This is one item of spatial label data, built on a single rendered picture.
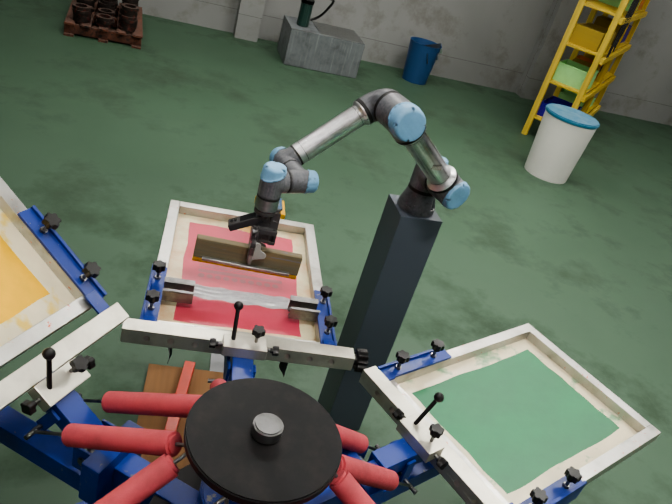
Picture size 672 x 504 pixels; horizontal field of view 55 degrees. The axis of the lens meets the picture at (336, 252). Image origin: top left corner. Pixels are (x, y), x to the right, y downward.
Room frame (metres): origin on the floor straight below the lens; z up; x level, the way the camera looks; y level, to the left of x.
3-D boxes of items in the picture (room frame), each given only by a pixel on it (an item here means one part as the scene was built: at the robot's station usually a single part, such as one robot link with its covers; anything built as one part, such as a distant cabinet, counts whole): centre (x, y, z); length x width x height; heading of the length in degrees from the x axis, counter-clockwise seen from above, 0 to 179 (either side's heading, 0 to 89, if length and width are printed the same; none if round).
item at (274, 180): (1.83, 0.26, 1.39); 0.09 x 0.08 x 0.11; 127
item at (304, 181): (1.90, 0.19, 1.39); 0.11 x 0.11 x 0.08; 37
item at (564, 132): (6.88, -1.93, 0.35); 0.58 x 0.57 x 0.70; 109
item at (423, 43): (9.02, -0.34, 0.29); 0.49 x 0.45 x 0.57; 111
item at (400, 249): (2.37, -0.25, 0.60); 0.18 x 0.18 x 1.20; 21
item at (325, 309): (1.75, -0.03, 0.98); 0.30 x 0.05 x 0.07; 15
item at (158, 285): (1.61, 0.51, 0.98); 0.30 x 0.05 x 0.07; 15
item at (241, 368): (1.37, 0.15, 1.02); 0.17 x 0.06 x 0.05; 15
